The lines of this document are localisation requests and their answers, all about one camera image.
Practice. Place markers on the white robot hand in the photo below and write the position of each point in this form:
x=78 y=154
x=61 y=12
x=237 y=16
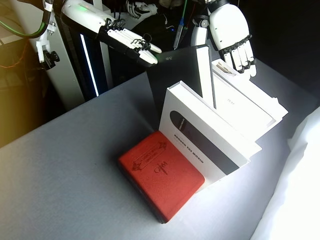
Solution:
x=85 y=12
x=227 y=25

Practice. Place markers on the black LET IT BE book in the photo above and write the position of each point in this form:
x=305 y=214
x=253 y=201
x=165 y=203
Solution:
x=175 y=82

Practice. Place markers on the white box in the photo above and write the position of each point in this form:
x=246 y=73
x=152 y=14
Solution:
x=262 y=102

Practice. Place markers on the white AROUND THE WORLD book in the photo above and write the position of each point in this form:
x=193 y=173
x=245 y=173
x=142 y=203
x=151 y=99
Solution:
x=195 y=140

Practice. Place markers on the red hardcover book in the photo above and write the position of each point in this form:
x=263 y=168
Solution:
x=160 y=175

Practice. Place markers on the small white skeletal hand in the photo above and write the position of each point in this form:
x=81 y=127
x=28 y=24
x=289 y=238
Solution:
x=136 y=8

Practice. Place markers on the white robot body column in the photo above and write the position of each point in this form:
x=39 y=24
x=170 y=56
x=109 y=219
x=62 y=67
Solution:
x=62 y=75

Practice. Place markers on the grey tablecloth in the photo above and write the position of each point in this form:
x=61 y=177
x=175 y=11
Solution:
x=62 y=175

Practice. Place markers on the white cloth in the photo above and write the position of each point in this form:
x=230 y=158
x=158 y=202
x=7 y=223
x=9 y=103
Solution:
x=295 y=187

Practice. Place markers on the white bracket with black camera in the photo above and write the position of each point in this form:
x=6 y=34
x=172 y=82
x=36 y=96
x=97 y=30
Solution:
x=50 y=58

